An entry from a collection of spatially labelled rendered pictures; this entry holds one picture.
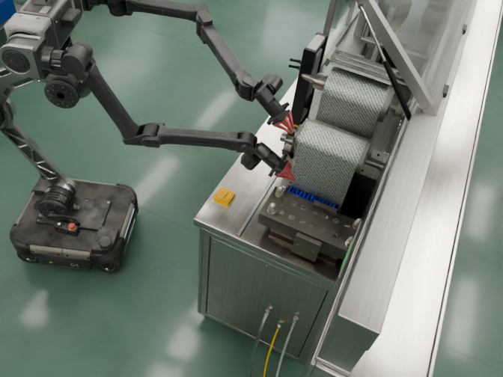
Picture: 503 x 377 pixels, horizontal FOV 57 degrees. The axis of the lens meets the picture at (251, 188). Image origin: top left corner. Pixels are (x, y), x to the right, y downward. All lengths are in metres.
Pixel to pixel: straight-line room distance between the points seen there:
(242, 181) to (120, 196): 1.04
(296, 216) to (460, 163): 0.61
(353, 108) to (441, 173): 0.50
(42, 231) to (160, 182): 0.88
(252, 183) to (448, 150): 0.85
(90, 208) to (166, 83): 1.66
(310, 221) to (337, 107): 0.47
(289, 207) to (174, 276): 1.18
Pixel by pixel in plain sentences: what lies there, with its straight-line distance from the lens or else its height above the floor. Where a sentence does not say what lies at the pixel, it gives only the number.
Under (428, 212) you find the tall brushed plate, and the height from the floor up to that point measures 1.44.
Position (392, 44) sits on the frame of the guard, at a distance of 1.28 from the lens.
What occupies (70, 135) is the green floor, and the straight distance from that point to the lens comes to 3.70.
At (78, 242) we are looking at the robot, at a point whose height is 0.24.
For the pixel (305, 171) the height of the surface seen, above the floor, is 1.14.
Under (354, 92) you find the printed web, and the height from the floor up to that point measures 1.38.
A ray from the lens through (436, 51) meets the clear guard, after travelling 1.56.
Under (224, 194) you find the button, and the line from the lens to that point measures 1.96.
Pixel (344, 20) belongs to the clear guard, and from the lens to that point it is 2.61.
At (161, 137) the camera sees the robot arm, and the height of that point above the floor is 1.18.
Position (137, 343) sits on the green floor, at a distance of 2.63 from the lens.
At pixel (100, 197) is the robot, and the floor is 0.24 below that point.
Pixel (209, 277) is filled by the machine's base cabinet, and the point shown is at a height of 0.51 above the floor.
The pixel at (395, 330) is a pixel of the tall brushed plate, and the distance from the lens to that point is 1.15.
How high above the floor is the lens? 2.40
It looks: 48 degrees down
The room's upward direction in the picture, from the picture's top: 8 degrees clockwise
